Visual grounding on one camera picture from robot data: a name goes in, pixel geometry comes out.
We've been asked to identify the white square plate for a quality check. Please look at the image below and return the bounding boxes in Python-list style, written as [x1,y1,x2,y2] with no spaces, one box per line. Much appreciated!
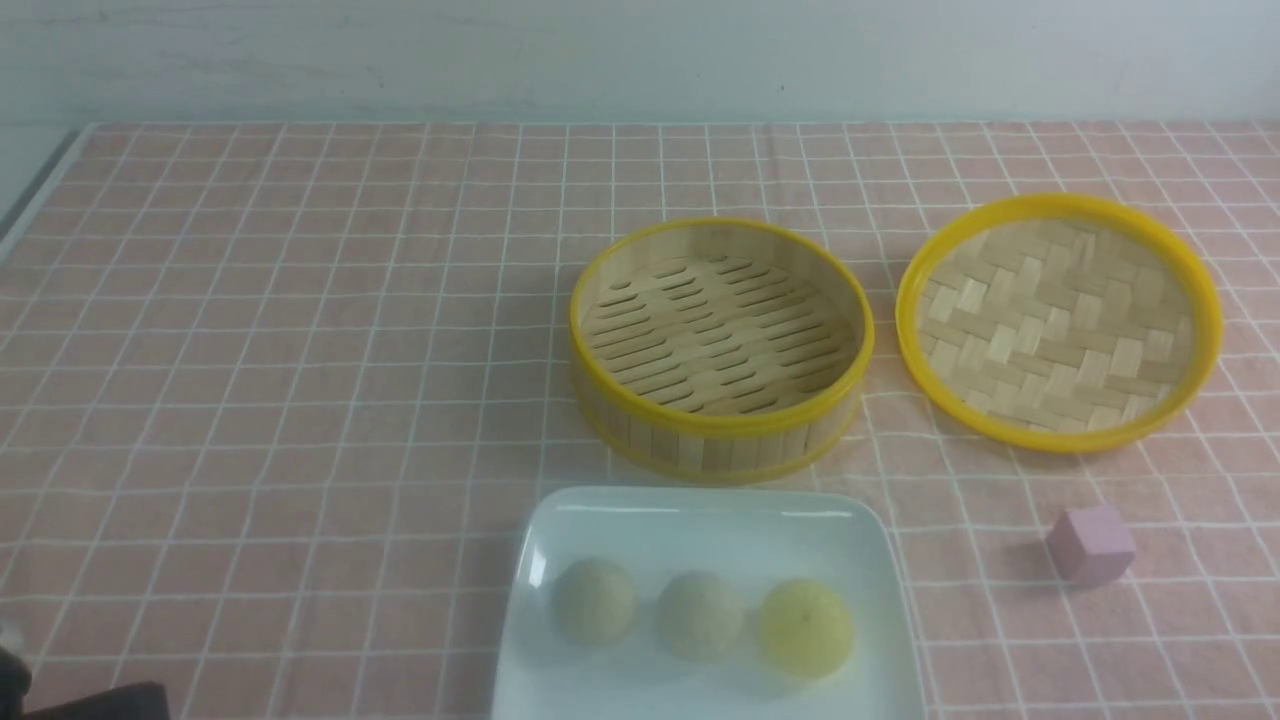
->
[492,486,929,719]

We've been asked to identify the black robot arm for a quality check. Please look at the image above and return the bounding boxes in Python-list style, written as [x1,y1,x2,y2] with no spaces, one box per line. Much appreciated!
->
[1,647,172,719]

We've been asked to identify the pink checkered tablecloth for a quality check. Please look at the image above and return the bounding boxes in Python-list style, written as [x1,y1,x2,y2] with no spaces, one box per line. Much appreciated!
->
[1,120,1277,719]

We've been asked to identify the white steamed bun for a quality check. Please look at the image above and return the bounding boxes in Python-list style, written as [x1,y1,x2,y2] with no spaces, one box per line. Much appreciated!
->
[552,557,637,648]
[655,571,748,664]

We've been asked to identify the yellow rimmed bamboo steamer basket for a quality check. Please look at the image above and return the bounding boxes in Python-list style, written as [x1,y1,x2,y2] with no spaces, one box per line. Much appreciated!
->
[567,217,876,486]

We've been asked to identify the yellow steamed bun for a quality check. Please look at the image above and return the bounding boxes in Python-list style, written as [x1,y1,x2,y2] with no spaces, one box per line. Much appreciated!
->
[756,579,856,680]

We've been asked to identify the yellow rimmed woven steamer lid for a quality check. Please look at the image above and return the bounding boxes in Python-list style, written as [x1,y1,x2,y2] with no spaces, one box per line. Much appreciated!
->
[895,193,1224,454]

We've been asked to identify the white steamed bun front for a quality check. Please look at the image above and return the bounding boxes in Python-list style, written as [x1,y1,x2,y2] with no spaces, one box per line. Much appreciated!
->
[552,557,637,648]

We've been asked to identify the pink cube block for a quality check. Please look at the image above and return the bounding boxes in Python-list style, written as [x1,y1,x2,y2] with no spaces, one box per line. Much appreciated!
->
[1044,503,1137,587]

